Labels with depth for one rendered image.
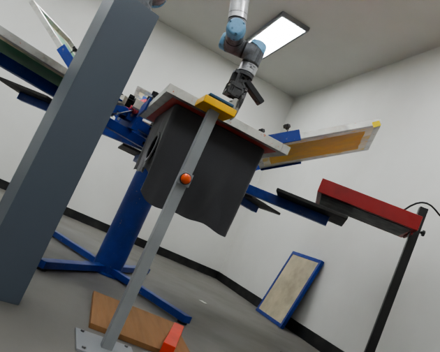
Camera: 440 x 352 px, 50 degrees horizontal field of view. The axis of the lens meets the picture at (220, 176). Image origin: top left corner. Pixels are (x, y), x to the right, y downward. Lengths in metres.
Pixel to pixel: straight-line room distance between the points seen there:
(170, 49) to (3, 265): 5.46
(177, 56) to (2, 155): 2.70
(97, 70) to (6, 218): 0.62
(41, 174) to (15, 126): 4.87
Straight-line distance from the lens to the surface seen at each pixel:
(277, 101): 7.31
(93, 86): 1.81
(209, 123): 1.72
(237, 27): 1.90
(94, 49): 1.83
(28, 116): 6.63
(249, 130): 1.98
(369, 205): 2.91
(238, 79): 1.99
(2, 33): 2.46
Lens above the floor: 0.49
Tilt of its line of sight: 7 degrees up
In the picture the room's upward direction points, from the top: 24 degrees clockwise
